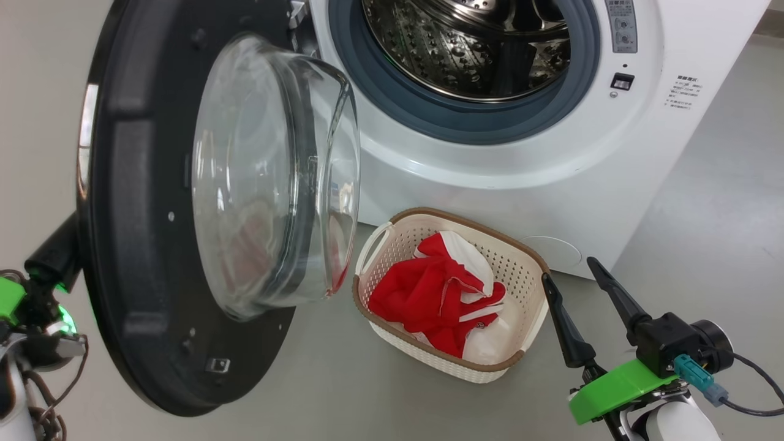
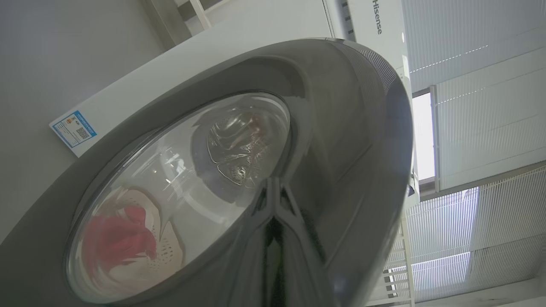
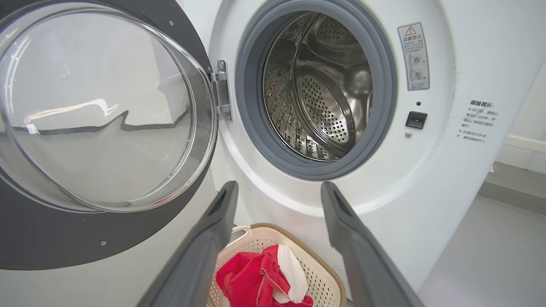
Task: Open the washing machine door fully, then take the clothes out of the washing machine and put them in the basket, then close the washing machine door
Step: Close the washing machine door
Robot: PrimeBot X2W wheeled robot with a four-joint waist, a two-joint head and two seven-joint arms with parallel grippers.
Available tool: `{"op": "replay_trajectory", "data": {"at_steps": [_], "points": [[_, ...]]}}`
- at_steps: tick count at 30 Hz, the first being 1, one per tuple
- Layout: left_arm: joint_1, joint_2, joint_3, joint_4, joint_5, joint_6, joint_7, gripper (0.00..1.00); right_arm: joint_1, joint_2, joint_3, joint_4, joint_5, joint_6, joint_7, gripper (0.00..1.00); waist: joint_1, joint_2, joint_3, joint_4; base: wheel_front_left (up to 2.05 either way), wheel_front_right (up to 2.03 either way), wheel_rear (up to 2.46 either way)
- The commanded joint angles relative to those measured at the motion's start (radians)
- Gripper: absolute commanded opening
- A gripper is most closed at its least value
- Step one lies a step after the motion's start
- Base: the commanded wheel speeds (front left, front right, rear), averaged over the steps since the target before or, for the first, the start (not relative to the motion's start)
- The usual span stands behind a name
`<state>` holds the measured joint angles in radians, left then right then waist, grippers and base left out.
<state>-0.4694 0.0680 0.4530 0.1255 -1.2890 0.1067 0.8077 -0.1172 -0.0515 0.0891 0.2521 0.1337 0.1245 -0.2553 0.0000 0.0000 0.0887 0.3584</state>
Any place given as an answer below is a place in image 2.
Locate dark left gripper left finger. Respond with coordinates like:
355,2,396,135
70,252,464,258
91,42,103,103
232,178,276,307

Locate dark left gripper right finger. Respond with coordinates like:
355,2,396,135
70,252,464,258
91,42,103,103
276,178,338,307

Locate black washing machine door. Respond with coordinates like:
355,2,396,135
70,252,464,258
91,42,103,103
0,38,415,307

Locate white washing machine body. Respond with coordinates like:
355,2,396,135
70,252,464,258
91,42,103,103
49,0,421,201

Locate white window blind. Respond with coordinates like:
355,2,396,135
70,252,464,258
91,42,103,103
384,165,546,304
401,0,546,93
430,46,546,191

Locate blue energy label sticker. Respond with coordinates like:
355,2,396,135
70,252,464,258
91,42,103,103
49,110,98,149

